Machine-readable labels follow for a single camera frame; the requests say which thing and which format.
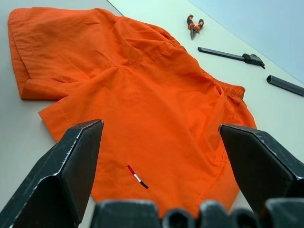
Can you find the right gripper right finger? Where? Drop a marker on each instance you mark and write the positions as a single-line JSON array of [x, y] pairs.
[[261, 164]]

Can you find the orange shorts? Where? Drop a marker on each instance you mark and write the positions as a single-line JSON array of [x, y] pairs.
[[142, 107]]

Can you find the black plastic caliper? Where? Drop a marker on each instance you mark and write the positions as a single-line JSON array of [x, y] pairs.
[[249, 58]]

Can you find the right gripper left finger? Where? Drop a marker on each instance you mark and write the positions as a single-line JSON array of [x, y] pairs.
[[52, 180]]

